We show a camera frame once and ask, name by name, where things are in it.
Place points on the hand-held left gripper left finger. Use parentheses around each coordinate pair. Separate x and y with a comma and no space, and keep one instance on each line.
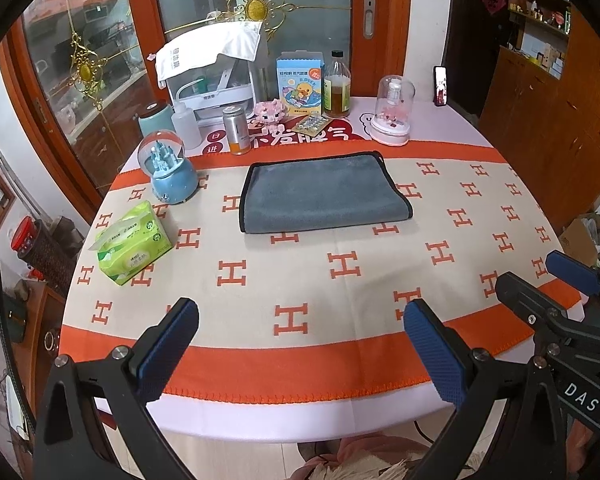
(167,347)

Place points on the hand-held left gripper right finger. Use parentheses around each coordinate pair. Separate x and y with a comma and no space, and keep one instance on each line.
(435,355)

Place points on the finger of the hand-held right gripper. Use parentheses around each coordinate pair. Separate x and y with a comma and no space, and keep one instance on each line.
(522,297)
(575,270)

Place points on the grey towel with black trim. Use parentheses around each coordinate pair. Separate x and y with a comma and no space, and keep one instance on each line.
(320,190)

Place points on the cardboard box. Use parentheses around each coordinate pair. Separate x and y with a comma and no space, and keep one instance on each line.
(580,240)

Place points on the orange and cream printed blanket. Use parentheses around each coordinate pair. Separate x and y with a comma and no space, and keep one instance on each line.
(260,310)

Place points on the green tissue pack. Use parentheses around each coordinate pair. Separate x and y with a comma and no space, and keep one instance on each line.
(130,250)

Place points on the person's pink fuzzy clothing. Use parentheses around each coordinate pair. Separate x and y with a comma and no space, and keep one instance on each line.
(360,455)

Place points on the dark wicker basket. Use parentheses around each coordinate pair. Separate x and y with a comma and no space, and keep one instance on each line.
(55,260)

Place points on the wooden cabinet with shelves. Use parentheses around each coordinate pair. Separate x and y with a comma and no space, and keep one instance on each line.
(530,110)

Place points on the blue castle snow globe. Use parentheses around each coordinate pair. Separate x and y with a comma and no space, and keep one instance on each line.
(172,180)

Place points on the red-lidded jar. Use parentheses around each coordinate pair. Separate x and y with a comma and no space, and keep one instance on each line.
(22,232)

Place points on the white tablecloth with red print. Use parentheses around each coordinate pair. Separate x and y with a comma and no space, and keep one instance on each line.
(430,130)

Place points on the glass dome with pink base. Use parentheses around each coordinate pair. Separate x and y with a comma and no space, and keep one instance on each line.
(392,130)

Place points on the white squeeze bottle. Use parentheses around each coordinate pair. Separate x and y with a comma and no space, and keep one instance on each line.
(186,127)

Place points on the smartphone on stand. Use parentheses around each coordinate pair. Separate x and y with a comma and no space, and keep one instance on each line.
(440,85)

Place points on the mint green lidded cup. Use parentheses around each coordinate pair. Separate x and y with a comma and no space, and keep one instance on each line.
(155,120)

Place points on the silver and orange can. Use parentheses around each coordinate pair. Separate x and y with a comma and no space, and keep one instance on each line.
(236,130)

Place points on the white countertop appliance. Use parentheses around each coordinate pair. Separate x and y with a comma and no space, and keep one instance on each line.
(215,102)

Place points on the pink brick toy figure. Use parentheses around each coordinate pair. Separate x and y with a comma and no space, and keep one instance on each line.
(269,111)

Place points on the pill blister pack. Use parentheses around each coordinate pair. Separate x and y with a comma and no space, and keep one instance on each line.
(312,123)

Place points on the bottle of amber liquid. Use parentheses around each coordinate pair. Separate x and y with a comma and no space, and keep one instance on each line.
(336,95)

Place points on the small gold door ornament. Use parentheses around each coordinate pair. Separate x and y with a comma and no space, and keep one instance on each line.
(85,71)

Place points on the blue duck-print box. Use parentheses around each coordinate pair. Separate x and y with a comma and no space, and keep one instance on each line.
(300,90)

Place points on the white cloth bag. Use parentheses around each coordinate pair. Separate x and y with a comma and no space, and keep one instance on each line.
(205,47)

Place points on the wooden glass sliding door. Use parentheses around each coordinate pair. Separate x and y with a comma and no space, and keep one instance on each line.
(330,35)

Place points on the large gold door ornament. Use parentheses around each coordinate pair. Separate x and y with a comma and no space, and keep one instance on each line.
(255,8)

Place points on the red wall decoration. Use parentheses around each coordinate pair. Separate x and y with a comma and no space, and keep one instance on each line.
(492,1)

